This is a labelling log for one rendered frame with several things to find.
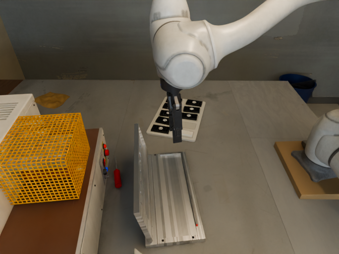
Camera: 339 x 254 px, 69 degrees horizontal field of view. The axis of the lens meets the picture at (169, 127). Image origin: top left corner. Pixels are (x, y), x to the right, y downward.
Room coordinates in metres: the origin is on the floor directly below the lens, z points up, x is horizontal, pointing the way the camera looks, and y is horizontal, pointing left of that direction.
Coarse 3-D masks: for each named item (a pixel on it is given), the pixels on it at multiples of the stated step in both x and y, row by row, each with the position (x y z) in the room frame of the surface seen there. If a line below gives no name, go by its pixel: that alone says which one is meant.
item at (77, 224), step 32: (0, 96) 0.79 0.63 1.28; (32, 96) 0.80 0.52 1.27; (0, 128) 0.60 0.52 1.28; (0, 160) 0.49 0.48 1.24; (96, 160) 0.64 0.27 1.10; (0, 192) 0.43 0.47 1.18; (32, 192) 0.50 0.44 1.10; (64, 192) 0.50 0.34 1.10; (96, 192) 0.54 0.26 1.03; (0, 224) 0.37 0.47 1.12; (32, 224) 0.39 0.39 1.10; (64, 224) 0.39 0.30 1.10; (96, 224) 0.46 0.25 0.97
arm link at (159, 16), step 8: (152, 0) 0.65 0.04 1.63; (160, 0) 0.62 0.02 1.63; (168, 0) 0.62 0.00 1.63; (176, 0) 0.62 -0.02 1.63; (184, 0) 0.64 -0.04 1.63; (152, 8) 0.63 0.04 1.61; (160, 8) 0.61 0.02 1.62; (168, 8) 0.61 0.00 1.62; (176, 8) 0.61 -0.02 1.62; (184, 8) 0.62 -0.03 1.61; (152, 16) 0.63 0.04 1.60; (160, 16) 0.61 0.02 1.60; (168, 16) 0.61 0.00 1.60; (176, 16) 0.61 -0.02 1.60; (184, 16) 0.62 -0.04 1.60; (152, 24) 0.61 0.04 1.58; (160, 24) 0.59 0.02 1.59; (152, 32) 0.60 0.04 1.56; (152, 40) 0.59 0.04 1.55
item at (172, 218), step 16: (160, 160) 0.81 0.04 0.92; (176, 160) 0.81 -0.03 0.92; (160, 176) 0.72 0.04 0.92; (176, 176) 0.72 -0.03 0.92; (160, 192) 0.63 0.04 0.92; (176, 192) 0.63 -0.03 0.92; (192, 192) 0.63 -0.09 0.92; (160, 208) 0.56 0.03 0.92; (176, 208) 0.56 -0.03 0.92; (160, 224) 0.49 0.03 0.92; (176, 224) 0.49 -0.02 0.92; (192, 224) 0.49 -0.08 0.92; (160, 240) 0.43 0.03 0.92; (176, 240) 0.43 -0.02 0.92; (192, 240) 0.43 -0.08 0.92
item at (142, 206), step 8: (136, 128) 0.81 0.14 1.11; (136, 136) 0.76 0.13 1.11; (136, 144) 0.71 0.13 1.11; (144, 144) 0.84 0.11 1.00; (136, 152) 0.67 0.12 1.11; (144, 152) 0.79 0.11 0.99; (136, 160) 0.63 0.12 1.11; (144, 160) 0.74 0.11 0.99; (136, 168) 0.59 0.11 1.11; (144, 168) 0.70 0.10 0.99; (136, 176) 0.55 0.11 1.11; (144, 176) 0.65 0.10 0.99; (136, 184) 0.52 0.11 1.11; (144, 184) 0.61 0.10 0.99; (136, 192) 0.49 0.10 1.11; (144, 192) 0.58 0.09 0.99; (136, 200) 0.46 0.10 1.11; (144, 200) 0.54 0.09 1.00; (136, 208) 0.43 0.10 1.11; (144, 208) 0.50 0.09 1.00; (136, 216) 0.41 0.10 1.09; (144, 216) 0.44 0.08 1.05; (144, 224) 0.41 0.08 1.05; (144, 232) 0.41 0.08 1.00; (152, 240) 0.42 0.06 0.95
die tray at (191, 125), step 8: (184, 104) 1.32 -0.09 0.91; (200, 112) 1.23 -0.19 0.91; (152, 120) 1.15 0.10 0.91; (184, 120) 1.15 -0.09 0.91; (192, 120) 1.15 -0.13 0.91; (200, 120) 1.15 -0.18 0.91; (184, 128) 1.07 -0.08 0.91; (192, 128) 1.07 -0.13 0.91; (160, 136) 1.01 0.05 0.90; (168, 136) 1.00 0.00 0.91; (184, 136) 1.00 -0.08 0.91; (192, 136) 1.00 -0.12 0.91
